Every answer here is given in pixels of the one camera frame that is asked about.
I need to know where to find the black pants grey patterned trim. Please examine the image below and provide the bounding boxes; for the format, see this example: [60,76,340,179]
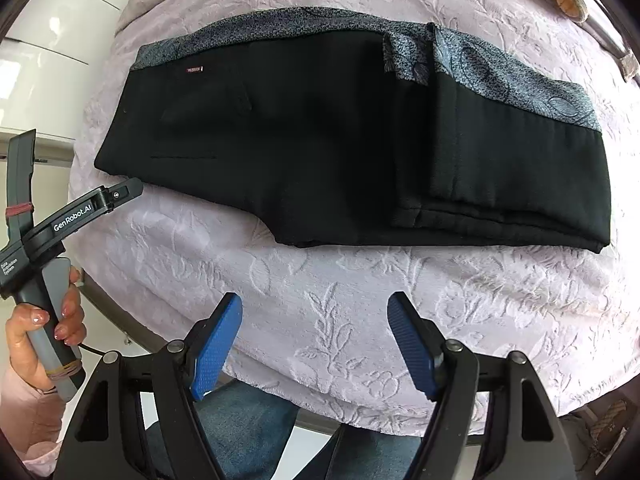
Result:
[94,6,613,252]

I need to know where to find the person's blue jeans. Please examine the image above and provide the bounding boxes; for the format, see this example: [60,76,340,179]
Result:
[142,385,428,480]

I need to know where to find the person's left forearm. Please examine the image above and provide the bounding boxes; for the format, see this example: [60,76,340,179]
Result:
[0,355,66,466]

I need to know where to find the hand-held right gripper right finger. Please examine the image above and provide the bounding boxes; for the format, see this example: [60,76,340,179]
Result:
[389,291,576,480]

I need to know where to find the brown woven item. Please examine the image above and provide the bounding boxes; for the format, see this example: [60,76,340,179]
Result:
[582,399,631,443]

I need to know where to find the lilac embossed bed blanket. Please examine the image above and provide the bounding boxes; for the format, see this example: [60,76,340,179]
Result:
[67,0,640,436]

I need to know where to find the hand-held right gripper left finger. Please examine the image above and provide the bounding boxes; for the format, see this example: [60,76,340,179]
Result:
[52,292,244,480]

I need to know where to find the person's left hand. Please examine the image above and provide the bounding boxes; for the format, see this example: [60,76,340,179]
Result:
[5,266,87,392]

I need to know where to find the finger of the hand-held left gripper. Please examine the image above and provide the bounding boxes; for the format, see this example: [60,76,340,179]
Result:
[100,176,145,211]

